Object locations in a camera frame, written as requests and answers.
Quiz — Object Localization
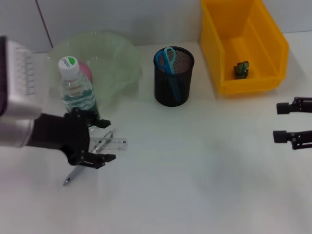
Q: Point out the clear water bottle green label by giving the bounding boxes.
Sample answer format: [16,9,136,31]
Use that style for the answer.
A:
[58,56,101,120]

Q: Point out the black mesh pen holder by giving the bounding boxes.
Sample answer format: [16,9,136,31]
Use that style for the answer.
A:
[153,46,195,107]

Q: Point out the pink peach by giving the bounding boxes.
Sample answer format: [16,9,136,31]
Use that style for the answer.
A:
[78,62,94,81]

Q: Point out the grey white ballpoint pen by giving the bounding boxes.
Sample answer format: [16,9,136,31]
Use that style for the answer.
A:
[62,130,115,186]

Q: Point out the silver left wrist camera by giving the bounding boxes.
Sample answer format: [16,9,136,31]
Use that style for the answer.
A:
[0,36,49,120]

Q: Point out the yellow plastic bin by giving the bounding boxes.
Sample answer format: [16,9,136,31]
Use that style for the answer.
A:
[200,0,290,96]

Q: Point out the green plastic scrap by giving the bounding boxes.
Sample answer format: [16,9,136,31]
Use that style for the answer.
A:
[233,60,251,78]

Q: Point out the green glass fruit plate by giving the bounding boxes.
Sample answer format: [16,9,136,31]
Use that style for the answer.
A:
[46,30,144,108]

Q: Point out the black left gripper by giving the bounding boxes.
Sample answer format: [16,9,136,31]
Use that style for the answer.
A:
[28,108,117,170]

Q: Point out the blue scissors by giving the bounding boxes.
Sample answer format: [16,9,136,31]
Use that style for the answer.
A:
[156,46,182,102]

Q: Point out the clear plastic ruler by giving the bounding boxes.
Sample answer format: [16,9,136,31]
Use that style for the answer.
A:
[88,137,129,152]

